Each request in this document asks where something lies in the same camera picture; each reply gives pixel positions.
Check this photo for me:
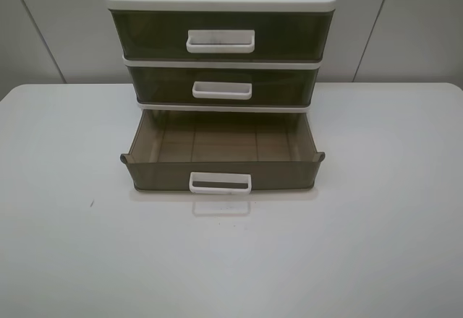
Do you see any dark translucent drawer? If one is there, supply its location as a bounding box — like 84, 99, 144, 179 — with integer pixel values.
111, 11, 333, 62
128, 66, 318, 108
120, 110, 325, 194

